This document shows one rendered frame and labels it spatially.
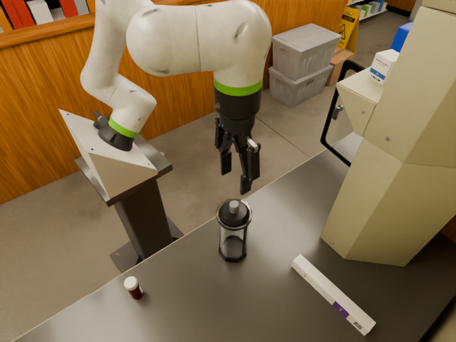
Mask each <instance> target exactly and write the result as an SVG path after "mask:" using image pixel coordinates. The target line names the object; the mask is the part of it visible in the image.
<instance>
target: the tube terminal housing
mask: <svg viewBox="0 0 456 342"><path fill-rule="evenodd" d="M455 215H456V14H454V13H451V12H446V11H443V10H440V9H435V8H432V7H427V6H421V7H420V8H419V10H418V12H417V15H416V17H415V19H414V22H413V24H412V26H411V29H410V31H409V33H408V35H407V37H406V40H405V42H404V45H403V46H402V49H401V51H400V54H399V56H398V59H397V61H396V63H395V65H394V67H393V70H392V72H391V74H390V76H389V79H388V81H387V83H386V86H385V88H384V90H383V93H382V95H381V97H380V99H379V102H378V104H377V107H376V109H375V112H374V113H373V116H372V118H371V120H370V123H369V125H368V127H367V129H366V132H365V134H364V136H363V139H362V140H361V143H360V145H359V147H358V150H357V151H356V154H355V156H354V159H353V161H352V163H351V166H350V167H349V170H348V172H347V175H346V177H345V180H344V181H343V184H342V186H341V189H340V191H339V193H338V196H337V198H336V200H335V202H334V205H333V207H332V209H331V211H330V214H329V216H328V218H327V221H326V223H325V225H324V228H323V230H322V232H321V234H320V237H321V238H322V239H323V240H324V241H325V242H326V243H327V244H328V245H329V246H330V247H331V248H332V249H334V250H335V251H336V252H337V253H338V254H339V255H340V256H341V257H343V258H344V259H348V260H354V261H364V262H369V263H380V264H385V265H395V266H401V267H405V266H406V265H407V264H408V263H409V261H410V260H411V259H412V258H413V257H414V256H415V255H416V254H417V253H418V252H419V251H420V250H421V249H422V248H423V247H424V246H425V245H426V244H427V243H428V242H429V241H430V240H431V239H432V238H433V237H434V236H435V235H436V234H437V233H438V232H439V231H440V230H441V229H442V228H443V227H444V226H445V225H446V224H447V223H448V222H449V221H450V220H451V219H452V218H453V217H454V216H455Z"/></svg>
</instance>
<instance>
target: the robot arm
mask: <svg viewBox="0 0 456 342"><path fill-rule="evenodd" d="M95 1H96V17H95V27H94V36H93V41H92V46H91V50H90V54H89V56H88V59H87V61H86V64H85V66H84V68H83V70H82V72H81V75H80V81H81V85H82V87H83V88H84V90H85V91H86V92H87V93H88V94H90V95H92V96H93V97H95V98H97V99H99V100H100V101H102V102H103V103H105V104H106V105H109V106H110V107H111V108H112V109H113V112H112V114H111V116H110V117H108V116H106V115H101V114H100V113H99V112H98V111H94V112H93V114H94V115H95V116H96V117H97V118H98V122H97V121H95V122H94V124H93V126H94V127H95V128H97V129H98V130H99V131H98V135H99V137H100V138H101V139H102V140H103V141H105V142H106V143H107V144H109V145H111V146H112V147H115V148H116V149H119V150H122V151H131V150H132V144H133V140H134V138H135V136H136V135H137V134H138V133H139V132H140V131H141V129H142V128H143V126H144V124H145V122H146V121H147V120H148V118H149V116H150V114H151V113H152V111H153V110H154V108H155V106H156V101H155V99H154V97H152V95H150V93H148V92H147V91H145V90H144V89H142V88H141V87H139V86H137V85H136V84H135V83H133V82H131V81H130V80H128V79H126V78H125V77H123V76H122V75H120V74H119V73H118V70H119V64H120V62H121V57H122V55H123V52H124V50H125V48H126V45H127V47H128V51H129V53H130V55H131V57H132V59H133V61H134V62H135V63H136V64H137V65H138V66H139V67H140V68H141V69H142V70H143V71H145V72H147V73H148V74H151V75H154V76H158V77H169V76H173V75H180V74H185V73H194V72H202V71H212V72H213V75H214V108H215V109H216V111H217V112H218V113H219V117H216V118H215V124H216V132H215V142H214V146H215V148H216V149H219V151H218V152H219V153H220V154H221V174H222V175H225V174H227V173H229V172H230V171H231V152H230V147H231V145H232V143H233V144H234V145H235V151H236V152H237V153H238V154H239V157H240V163H241V166H242V171H243V174H242V175H241V179H240V194H241V195H243V194H245V193H247V192H249V191H250V190H251V184H252V182H253V181H254V180H256V179H257V178H259V177H260V160H259V151H260V149H261V144H260V143H257V144H255V143H254V142H253V141H252V135H251V129H252V128H253V126H254V122H255V114H257V113H258V112H259V109H260V106H261V92H262V89H263V86H262V84H263V71H264V67H265V61H266V58H267V55H268V52H269V49H270V46H271V40H272V29H271V23H270V21H269V19H268V17H267V14H266V13H265V12H264V11H263V10H262V9H261V8H260V7H259V6H258V5H257V4H255V3H253V2H251V1H248V0H231V1H224V2H219V3H209V4H203V5H156V4H154V3H153V2H152V1H150V0H95ZM240 147H241V148H240Z"/></svg>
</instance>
